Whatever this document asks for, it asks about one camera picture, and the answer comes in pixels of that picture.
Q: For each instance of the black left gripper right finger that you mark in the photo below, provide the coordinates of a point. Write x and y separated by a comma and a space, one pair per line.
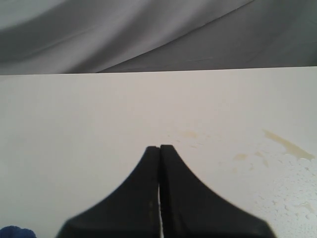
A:
189, 209

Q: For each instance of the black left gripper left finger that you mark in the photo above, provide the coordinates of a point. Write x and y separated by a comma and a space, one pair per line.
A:
131, 211

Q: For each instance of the blue cloth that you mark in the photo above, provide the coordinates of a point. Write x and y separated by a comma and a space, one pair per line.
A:
16, 232

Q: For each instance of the grey backdrop cloth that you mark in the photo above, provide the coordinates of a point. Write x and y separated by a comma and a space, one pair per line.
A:
94, 36

